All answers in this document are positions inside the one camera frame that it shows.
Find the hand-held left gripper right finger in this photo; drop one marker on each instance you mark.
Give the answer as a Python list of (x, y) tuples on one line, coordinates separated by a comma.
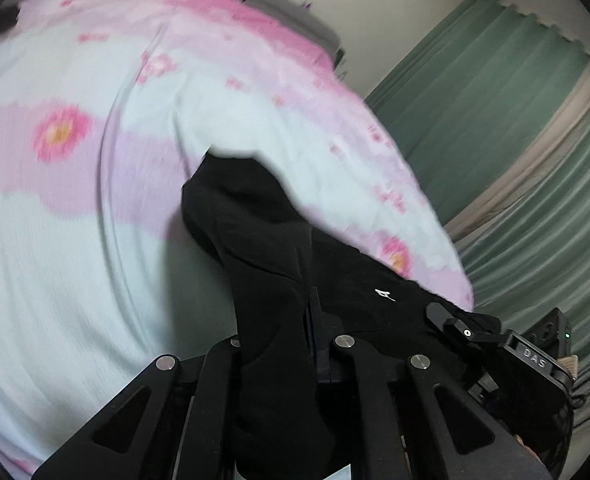
[(360, 390)]

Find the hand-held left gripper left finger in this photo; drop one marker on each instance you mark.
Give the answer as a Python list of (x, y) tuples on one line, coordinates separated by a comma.
[(215, 385)]

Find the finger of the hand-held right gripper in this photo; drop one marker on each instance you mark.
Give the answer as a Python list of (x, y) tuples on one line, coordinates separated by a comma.
[(457, 327)]

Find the black pants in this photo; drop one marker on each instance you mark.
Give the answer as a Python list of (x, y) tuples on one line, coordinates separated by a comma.
[(275, 270)]

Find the green curtain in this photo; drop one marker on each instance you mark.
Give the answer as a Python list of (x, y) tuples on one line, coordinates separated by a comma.
[(550, 250), (475, 100)]

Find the beige curtain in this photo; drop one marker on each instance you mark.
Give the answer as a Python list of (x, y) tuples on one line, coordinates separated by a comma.
[(535, 160)]

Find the pink floral bed blanket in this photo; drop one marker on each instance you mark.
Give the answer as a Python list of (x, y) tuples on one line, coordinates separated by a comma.
[(100, 210)]

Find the grey padded headboard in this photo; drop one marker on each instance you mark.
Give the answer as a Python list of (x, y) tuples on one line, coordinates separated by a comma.
[(305, 25)]

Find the folded black garment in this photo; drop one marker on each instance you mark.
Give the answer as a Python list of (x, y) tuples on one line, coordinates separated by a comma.
[(4, 20)]

